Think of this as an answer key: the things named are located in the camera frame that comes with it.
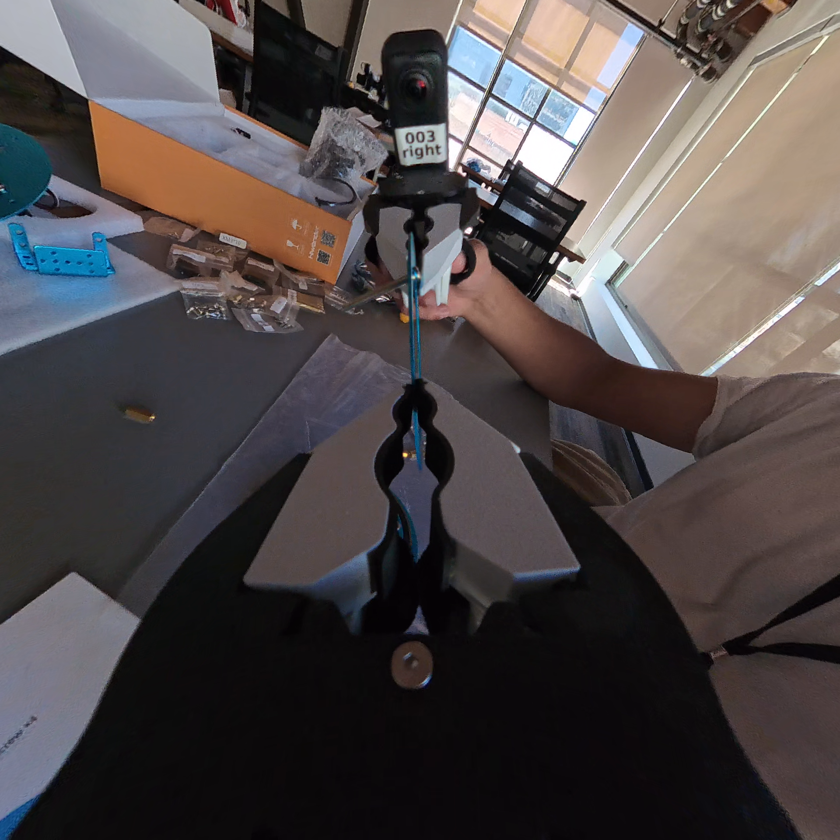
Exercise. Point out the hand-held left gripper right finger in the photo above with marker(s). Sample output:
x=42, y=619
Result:
x=512, y=518

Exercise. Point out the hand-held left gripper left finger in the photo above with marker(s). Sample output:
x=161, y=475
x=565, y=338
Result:
x=308, y=525

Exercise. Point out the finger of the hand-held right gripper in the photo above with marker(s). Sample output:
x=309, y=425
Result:
x=394, y=239
x=439, y=253

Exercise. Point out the person's right forearm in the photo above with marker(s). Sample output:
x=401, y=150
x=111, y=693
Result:
x=590, y=367

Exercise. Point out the person's right hand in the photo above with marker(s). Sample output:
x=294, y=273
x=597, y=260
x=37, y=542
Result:
x=472, y=298

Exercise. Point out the grey metal tool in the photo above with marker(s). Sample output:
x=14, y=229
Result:
x=374, y=292

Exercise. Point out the black chair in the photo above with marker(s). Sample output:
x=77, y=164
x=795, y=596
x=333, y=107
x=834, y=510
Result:
x=525, y=223

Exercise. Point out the bubble wrapped black part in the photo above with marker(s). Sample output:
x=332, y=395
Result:
x=341, y=144

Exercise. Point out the large glass window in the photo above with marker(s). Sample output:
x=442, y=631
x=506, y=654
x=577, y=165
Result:
x=518, y=118

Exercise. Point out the clear plastic bag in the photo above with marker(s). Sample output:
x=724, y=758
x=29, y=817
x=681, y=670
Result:
x=315, y=407

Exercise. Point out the black monitor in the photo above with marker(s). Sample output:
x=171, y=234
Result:
x=295, y=72

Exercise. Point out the pile of small hardware bags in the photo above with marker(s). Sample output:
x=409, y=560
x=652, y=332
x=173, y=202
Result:
x=262, y=308

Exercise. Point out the orange cardboard box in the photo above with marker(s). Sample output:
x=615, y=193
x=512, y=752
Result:
x=197, y=190

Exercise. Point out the brass hex standoff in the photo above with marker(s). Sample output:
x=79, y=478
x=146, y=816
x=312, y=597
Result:
x=138, y=415

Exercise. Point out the white foam block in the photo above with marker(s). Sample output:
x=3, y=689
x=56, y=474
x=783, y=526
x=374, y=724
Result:
x=118, y=220

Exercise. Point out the assembly guide sheet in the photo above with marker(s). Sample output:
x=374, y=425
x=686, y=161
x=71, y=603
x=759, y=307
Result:
x=52, y=656

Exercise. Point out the grey ceiling pipes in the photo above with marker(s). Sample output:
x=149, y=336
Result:
x=722, y=39

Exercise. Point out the beige roller blind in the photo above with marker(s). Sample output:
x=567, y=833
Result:
x=754, y=229

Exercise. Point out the white foam tray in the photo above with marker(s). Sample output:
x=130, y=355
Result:
x=65, y=308

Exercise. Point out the teal round metal disc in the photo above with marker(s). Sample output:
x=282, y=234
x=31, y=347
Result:
x=19, y=170

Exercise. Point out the blue metal U bracket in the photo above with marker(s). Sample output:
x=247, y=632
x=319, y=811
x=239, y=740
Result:
x=59, y=259

